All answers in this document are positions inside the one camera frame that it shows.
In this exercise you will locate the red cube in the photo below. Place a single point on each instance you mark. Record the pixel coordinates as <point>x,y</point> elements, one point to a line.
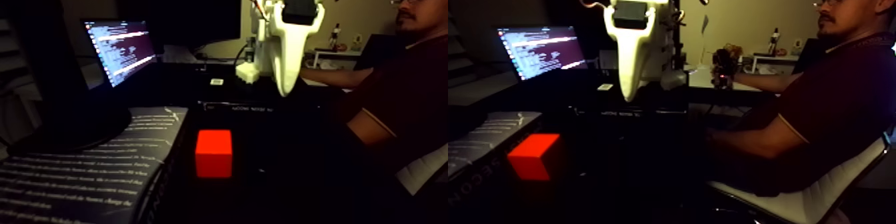
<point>213,154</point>

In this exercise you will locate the dark leader arm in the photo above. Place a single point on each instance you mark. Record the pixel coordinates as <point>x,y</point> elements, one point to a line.
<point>724,64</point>

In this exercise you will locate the small figurine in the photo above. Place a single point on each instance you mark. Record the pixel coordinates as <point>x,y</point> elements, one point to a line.
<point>335,38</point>

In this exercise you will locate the white shelf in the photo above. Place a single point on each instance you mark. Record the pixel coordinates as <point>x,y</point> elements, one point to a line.
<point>336,54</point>

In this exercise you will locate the black box with lettering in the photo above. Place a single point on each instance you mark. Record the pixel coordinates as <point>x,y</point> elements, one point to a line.
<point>238,106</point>

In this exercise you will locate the small pale ornament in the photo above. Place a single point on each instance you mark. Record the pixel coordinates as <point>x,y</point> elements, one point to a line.
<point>358,42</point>

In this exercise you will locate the small white tag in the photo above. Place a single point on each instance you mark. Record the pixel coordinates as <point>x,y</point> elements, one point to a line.
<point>217,82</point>

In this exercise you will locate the black wide monitor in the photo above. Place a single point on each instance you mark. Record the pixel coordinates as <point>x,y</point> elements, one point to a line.
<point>182,8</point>

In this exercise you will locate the person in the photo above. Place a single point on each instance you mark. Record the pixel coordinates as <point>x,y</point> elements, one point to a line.
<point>413,92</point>

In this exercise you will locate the open laptop with lit screen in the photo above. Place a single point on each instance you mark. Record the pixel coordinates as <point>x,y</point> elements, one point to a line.
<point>122,47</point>

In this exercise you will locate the dark book with white text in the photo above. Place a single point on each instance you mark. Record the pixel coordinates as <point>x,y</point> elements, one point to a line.
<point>84,176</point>

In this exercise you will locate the black monitor with round stand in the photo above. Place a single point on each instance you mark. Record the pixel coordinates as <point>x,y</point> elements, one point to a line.
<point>49,78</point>

